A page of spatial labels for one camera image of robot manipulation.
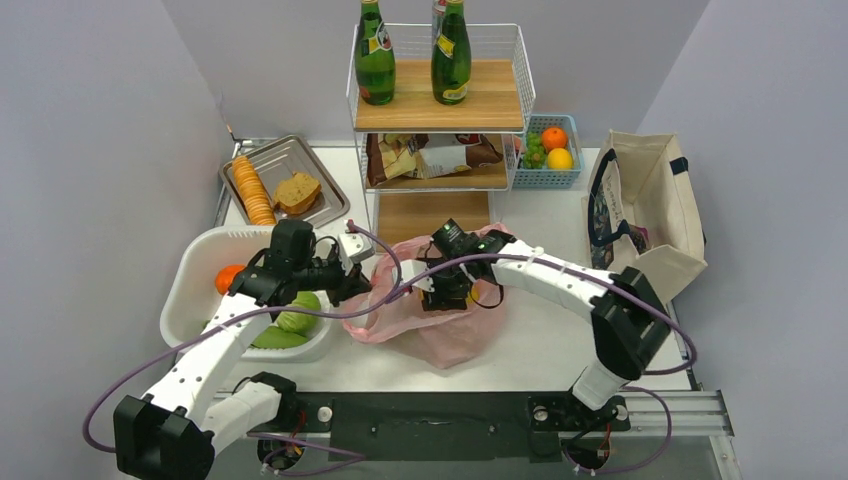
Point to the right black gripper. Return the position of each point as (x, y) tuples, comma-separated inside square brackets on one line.
[(444, 298)]

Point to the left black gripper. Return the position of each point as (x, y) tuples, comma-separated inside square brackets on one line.
[(348, 285)]

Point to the pink plastic grocery bag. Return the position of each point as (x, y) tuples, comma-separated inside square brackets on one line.
[(441, 338)]

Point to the beige canvas tote bag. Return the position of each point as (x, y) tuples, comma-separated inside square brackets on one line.
[(644, 180)]

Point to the purple snack packet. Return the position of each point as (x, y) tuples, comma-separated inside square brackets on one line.
[(640, 238)]

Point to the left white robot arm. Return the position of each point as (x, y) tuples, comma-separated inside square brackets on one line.
[(175, 430)]

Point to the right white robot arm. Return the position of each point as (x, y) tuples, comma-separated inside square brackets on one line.
[(627, 318)]

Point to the green cabbage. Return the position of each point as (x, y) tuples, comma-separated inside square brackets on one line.
[(299, 322)]

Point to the green leafy vegetable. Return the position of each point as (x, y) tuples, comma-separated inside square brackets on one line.
[(276, 338)]

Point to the slice of brown bread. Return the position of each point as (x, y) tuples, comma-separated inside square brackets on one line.
[(296, 195)]

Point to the stack of round crackers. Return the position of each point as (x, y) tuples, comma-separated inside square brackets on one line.
[(252, 193)]

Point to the orange tomato in basin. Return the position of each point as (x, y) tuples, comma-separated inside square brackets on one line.
[(225, 277)]

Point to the metal tray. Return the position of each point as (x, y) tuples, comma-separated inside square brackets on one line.
[(278, 160)]

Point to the blue plastic basket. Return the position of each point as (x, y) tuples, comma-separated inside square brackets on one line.
[(546, 178)]

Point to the white plastic basin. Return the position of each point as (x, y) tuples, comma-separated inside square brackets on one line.
[(193, 298)]

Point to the white brown snack bag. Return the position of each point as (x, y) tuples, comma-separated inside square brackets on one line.
[(418, 156)]

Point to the green grapes bunch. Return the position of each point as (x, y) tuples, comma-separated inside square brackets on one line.
[(535, 154)]

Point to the yellow lemon in basket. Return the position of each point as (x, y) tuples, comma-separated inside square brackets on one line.
[(560, 159)]

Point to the orange fruit in basket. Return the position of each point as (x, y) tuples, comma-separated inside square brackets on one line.
[(554, 138)]

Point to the right green glass bottle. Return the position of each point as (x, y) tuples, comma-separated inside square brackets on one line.
[(451, 58)]

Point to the green glass bottle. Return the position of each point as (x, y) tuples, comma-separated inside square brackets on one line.
[(374, 59), (451, 58)]

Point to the left green glass bottle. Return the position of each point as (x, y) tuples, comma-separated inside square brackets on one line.
[(374, 59)]

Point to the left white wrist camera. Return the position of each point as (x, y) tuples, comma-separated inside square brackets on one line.
[(354, 248)]

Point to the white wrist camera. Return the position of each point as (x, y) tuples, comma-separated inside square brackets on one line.
[(354, 248), (415, 273)]

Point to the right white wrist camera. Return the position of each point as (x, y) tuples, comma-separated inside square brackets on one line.
[(415, 273)]

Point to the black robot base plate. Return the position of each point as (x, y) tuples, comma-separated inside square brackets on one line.
[(451, 426)]

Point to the white wire shelf rack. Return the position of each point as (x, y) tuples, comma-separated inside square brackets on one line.
[(500, 102)]

